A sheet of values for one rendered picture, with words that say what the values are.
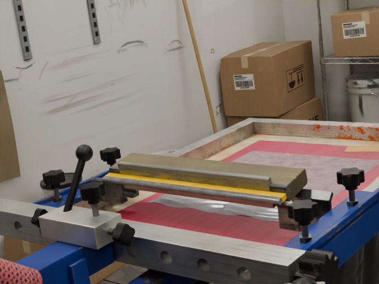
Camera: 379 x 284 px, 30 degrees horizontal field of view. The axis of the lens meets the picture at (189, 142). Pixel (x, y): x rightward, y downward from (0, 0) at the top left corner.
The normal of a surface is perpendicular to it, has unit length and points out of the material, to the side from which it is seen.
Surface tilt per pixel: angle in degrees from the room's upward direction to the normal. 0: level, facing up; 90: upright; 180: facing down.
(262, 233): 0
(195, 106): 90
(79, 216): 0
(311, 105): 89
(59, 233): 90
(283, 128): 90
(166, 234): 0
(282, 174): 9
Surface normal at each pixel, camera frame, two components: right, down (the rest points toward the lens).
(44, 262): -0.13, -0.96
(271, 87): -0.55, 0.28
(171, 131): 0.78, 0.06
